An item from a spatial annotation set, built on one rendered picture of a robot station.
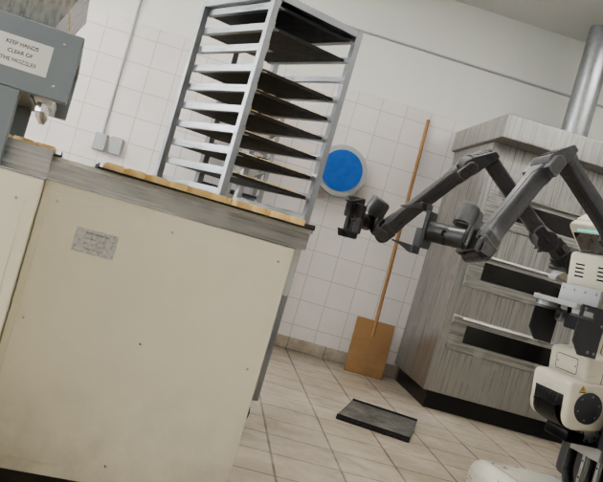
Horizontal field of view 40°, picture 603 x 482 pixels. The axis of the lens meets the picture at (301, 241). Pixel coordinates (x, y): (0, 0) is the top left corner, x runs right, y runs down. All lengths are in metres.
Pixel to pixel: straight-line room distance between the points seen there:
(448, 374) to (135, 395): 3.66
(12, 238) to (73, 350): 0.39
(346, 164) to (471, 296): 1.47
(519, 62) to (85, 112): 3.41
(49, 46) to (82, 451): 1.05
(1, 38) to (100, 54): 4.57
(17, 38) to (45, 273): 0.60
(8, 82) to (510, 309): 4.31
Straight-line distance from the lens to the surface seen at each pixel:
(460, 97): 6.73
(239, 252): 2.26
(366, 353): 6.30
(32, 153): 2.16
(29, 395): 2.28
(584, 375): 2.84
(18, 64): 2.03
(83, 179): 2.21
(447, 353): 5.67
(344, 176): 6.33
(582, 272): 2.94
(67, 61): 2.03
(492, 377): 5.79
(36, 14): 2.16
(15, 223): 2.02
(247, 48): 3.62
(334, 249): 6.46
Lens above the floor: 0.87
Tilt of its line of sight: level
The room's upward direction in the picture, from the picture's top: 16 degrees clockwise
